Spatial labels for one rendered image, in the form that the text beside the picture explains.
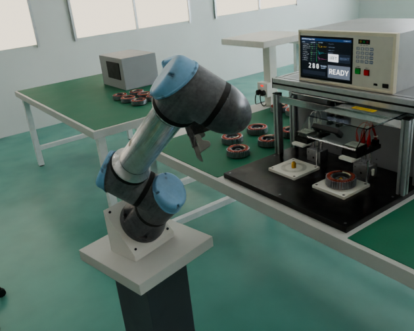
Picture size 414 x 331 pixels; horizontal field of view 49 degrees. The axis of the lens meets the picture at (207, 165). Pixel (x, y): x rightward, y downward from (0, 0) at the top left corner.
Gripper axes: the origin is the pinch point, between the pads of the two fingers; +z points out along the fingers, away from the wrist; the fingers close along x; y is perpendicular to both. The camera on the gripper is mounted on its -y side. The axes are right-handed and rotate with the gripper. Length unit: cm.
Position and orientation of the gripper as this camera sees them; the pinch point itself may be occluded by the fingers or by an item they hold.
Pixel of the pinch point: (197, 155)
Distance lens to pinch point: 160.5
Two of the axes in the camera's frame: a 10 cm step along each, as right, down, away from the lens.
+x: -1.5, -3.2, 9.3
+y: 9.4, -3.3, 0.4
